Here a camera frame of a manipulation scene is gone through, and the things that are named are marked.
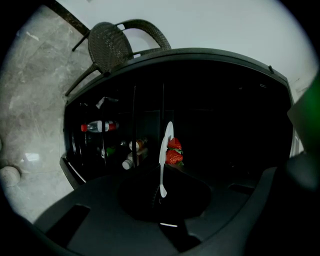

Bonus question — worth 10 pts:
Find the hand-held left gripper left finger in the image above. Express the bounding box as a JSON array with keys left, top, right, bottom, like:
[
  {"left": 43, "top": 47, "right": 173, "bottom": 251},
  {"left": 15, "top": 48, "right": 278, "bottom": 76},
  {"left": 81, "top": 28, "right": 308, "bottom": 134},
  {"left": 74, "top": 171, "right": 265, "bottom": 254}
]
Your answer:
[{"left": 34, "top": 164, "right": 181, "bottom": 256}]

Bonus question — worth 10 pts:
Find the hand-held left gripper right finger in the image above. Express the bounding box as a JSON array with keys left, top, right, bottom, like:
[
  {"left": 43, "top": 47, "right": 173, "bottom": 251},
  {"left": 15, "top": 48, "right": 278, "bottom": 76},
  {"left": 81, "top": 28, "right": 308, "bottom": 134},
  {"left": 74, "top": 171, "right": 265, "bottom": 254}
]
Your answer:
[{"left": 163, "top": 164, "right": 273, "bottom": 244}]

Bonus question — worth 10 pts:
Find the red strawberry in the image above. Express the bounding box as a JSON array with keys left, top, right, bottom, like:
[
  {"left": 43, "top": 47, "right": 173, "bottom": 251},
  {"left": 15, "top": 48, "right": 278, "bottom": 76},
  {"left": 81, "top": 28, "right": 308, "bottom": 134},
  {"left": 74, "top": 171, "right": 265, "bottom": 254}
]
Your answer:
[
  {"left": 164, "top": 149, "right": 185, "bottom": 166},
  {"left": 167, "top": 137, "right": 183, "bottom": 151}
]

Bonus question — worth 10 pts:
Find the white plate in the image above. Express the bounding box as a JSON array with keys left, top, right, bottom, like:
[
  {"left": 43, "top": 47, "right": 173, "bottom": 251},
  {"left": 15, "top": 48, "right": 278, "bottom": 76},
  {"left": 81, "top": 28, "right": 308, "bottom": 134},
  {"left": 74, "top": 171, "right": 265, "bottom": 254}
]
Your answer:
[{"left": 158, "top": 121, "right": 175, "bottom": 198}]

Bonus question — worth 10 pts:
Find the black cabinet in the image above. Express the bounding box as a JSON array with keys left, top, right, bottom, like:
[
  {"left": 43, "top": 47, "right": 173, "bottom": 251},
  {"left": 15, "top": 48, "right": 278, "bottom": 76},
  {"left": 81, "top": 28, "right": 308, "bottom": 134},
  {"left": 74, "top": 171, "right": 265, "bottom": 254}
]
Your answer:
[{"left": 59, "top": 47, "right": 320, "bottom": 191}]

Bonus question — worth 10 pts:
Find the clear bottle with red label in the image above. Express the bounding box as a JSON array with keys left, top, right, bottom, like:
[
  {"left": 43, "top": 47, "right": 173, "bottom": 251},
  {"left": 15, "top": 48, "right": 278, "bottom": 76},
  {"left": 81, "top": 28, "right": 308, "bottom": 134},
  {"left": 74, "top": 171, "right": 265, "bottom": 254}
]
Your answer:
[{"left": 80, "top": 120, "right": 120, "bottom": 133}]

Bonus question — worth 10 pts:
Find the white shoe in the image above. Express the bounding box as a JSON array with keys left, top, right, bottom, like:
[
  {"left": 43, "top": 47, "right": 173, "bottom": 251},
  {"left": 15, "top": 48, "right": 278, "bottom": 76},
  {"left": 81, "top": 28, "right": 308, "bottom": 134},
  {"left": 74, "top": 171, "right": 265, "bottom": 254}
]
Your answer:
[{"left": 0, "top": 165, "right": 22, "bottom": 188}]

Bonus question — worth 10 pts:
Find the white paper tag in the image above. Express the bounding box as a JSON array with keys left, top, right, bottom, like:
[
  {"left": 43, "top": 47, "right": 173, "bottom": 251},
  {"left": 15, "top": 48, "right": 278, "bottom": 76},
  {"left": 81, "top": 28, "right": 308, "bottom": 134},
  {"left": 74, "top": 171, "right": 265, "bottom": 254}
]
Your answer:
[{"left": 95, "top": 96, "right": 119, "bottom": 110}]

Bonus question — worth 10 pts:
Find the dark wicker chair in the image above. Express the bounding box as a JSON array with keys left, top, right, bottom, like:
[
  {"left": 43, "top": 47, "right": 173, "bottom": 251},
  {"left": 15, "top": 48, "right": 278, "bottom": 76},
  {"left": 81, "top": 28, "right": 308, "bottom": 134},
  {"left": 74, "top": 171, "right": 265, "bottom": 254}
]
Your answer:
[{"left": 64, "top": 18, "right": 173, "bottom": 97}]

